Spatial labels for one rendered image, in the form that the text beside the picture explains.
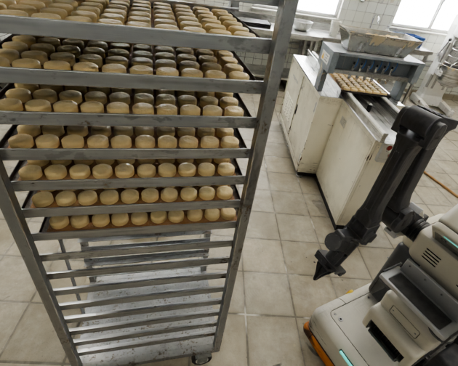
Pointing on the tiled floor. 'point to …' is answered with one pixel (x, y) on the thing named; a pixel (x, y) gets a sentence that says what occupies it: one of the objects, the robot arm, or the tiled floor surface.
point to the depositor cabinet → (310, 115)
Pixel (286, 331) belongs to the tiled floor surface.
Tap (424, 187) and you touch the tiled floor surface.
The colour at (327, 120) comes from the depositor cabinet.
